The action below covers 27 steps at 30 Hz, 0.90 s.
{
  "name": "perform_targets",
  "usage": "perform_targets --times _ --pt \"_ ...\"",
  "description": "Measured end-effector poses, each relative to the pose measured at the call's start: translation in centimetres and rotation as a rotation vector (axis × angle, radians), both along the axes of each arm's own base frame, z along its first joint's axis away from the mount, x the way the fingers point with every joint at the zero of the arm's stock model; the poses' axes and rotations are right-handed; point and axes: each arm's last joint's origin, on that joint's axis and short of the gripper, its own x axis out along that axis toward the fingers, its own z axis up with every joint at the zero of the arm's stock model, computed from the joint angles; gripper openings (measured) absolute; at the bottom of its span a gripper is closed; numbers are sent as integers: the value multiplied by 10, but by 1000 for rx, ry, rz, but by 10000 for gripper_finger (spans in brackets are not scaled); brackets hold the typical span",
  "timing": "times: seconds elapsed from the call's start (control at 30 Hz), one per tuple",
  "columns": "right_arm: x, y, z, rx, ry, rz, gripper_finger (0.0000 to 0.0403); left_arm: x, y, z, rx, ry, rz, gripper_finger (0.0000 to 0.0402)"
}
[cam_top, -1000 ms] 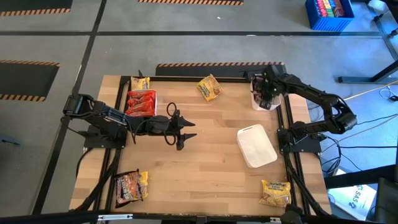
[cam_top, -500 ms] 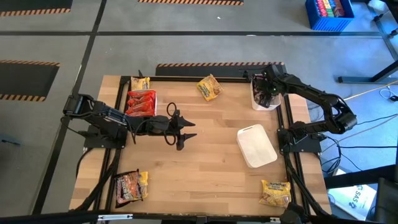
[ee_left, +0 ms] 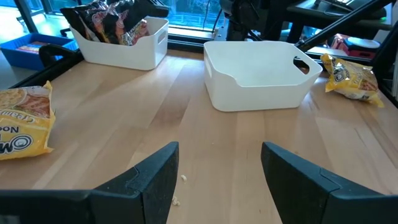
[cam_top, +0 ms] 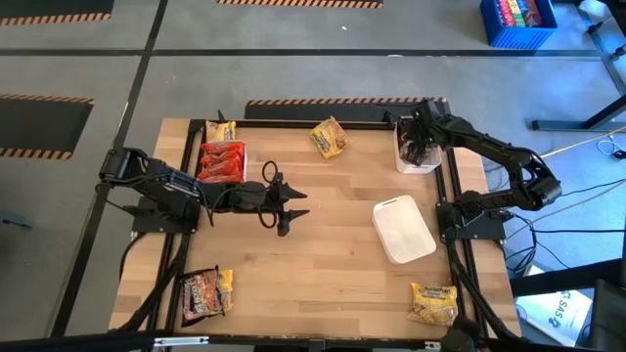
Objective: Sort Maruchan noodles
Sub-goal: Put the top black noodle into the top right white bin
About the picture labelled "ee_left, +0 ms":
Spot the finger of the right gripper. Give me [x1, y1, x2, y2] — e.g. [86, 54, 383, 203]
[123, 0, 171, 32]

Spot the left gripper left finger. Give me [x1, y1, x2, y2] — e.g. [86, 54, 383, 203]
[90, 141, 180, 224]

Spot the blue plastic crate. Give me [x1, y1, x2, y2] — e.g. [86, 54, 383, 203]
[0, 32, 79, 72]

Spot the yellow creamy noodle pack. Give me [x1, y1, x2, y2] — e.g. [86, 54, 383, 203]
[0, 80, 57, 161]
[320, 53, 386, 109]

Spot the black Fire Noodle pack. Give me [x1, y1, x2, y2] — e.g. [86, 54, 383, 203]
[76, 1, 108, 44]
[102, 0, 131, 45]
[60, 5, 86, 42]
[119, 18, 150, 47]

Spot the black desk with keyboard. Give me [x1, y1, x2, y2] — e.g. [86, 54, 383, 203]
[285, 0, 392, 32]

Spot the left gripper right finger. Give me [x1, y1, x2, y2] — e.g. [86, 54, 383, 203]
[261, 141, 398, 224]

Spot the white plastic bin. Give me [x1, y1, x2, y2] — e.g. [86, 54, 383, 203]
[70, 17, 170, 72]
[203, 40, 323, 113]

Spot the red small box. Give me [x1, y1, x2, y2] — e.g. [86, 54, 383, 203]
[17, 41, 47, 54]

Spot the white round floor device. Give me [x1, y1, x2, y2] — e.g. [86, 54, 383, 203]
[341, 36, 382, 59]

